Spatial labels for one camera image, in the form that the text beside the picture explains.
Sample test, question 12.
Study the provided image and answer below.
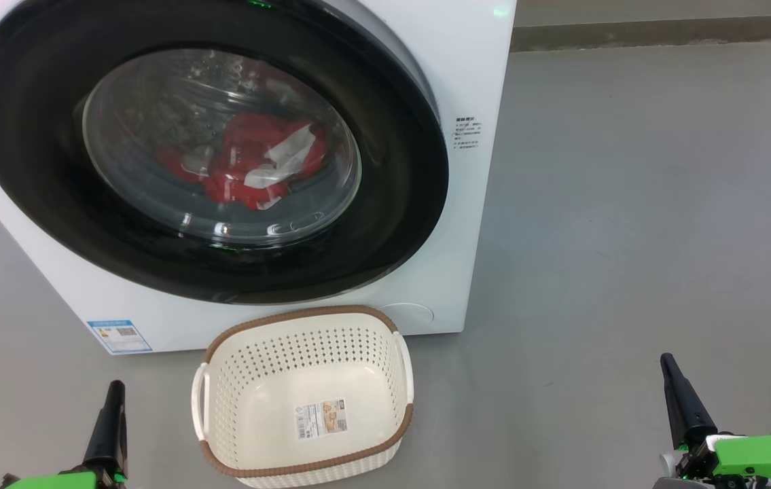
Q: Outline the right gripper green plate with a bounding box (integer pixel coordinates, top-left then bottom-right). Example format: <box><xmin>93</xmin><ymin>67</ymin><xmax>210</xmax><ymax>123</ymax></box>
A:
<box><xmin>653</xmin><ymin>353</ymin><xmax>771</xmax><ymax>489</ymax></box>

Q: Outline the white washing machine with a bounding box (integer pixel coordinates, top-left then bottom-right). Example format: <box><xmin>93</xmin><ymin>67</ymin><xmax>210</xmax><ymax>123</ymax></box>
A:
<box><xmin>0</xmin><ymin>0</ymin><xmax>517</xmax><ymax>355</ymax></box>

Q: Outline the cream basket with brown rim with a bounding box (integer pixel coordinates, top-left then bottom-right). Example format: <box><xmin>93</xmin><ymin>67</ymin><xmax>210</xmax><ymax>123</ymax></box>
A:
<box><xmin>191</xmin><ymin>306</ymin><xmax>414</xmax><ymax>489</ymax></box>

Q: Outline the black round washer door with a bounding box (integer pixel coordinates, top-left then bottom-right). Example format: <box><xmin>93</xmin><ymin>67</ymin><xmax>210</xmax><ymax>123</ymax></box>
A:
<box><xmin>0</xmin><ymin>0</ymin><xmax>449</xmax><ymax>305</ymax></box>

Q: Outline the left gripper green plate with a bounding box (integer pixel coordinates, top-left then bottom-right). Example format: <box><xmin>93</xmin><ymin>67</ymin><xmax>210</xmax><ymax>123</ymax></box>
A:
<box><xmin>1</xmin><ymin>380</ymin><xmax>129</xmax><ymax>489</ymax></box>

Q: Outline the red and white laundry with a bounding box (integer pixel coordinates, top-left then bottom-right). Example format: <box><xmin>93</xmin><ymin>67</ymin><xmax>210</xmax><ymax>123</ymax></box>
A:
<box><xmin>158</xmin><ymin>112</ymin><xmax>328</xmax><ymax>210</ymax></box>

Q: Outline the blue energy label sticker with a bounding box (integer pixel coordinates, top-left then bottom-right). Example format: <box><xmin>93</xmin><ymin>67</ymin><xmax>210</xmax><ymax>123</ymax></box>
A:
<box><xmin>86</xmin><ymin>319</ymin><xmax>154</xmax><ymax>355</ymax></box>

